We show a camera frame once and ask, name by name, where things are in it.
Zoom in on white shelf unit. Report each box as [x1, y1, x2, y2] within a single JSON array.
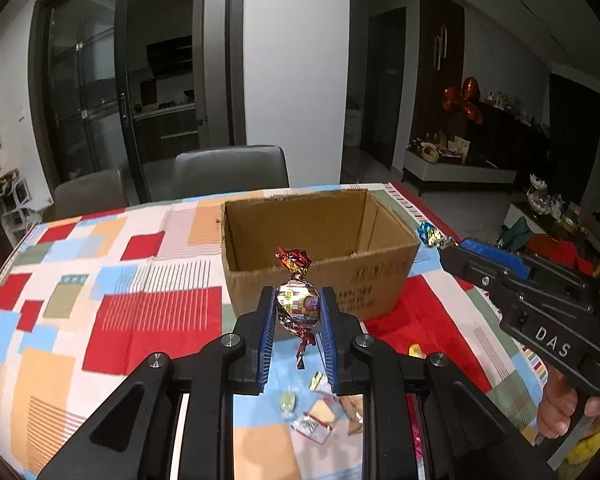
[[0, 170, 43, 243]]

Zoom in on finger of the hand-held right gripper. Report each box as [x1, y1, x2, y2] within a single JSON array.
[[438, 245, 520, 313], [457, 236, 533, 281]]

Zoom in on white low bench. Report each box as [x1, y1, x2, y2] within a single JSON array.
[[401, 149, 518, 196]]

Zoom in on white red candy wrapper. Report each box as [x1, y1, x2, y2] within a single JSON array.
[[290, 412, 333, 445]]

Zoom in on tall dark cabinet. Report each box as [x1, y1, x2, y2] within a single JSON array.
[[412, 0, 466, 161]]

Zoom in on dark glass sliding door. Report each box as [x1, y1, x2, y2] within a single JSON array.
[[27, 0, 146, 206]]

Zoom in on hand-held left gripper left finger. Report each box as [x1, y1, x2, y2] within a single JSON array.
[[37, 286, 276, 480]]

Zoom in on red gold foil candy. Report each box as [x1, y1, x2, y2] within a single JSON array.
[[275, 246, 322, 371]]

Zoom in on dark sideboard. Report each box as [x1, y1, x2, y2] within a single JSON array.
[[467, 102, 553, 176]]

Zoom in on brown snack packet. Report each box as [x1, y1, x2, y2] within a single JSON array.
[[340, 394, 365, 436]]

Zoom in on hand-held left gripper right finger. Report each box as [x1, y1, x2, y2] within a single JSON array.
[[320, 287, 556, 480]]

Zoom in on grey upholstered chair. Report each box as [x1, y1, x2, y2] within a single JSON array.
[[41, 169, 128, 223], [171, 145, 291, 201]]

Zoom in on silver refrigerator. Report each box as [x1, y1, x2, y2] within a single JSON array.
[[191, 0, 231, 151]]

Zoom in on white lotus ornament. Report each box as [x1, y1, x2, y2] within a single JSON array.
[[526, 174, 553, 216]]

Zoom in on person's right hand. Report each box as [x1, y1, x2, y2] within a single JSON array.
[[535, 367, 600, 438]]

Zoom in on green cloth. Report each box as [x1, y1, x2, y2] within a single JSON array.
[[497, 216, 536, 253]]

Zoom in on green wrapped candy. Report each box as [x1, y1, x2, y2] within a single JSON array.
[[279, 387, 301, 418]]

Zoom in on brown cardboard box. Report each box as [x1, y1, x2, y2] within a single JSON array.
[[221, 189, 422, 323]]

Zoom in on colourful patchwork tablecloth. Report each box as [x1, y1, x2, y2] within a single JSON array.
[[0, 182, 551, 480]]

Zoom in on blue gold foil candy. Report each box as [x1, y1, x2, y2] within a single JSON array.
[[416, 221, 456, 250]]

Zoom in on red foil balloons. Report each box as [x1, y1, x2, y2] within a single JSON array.
[[441, 76, 486, 126]]

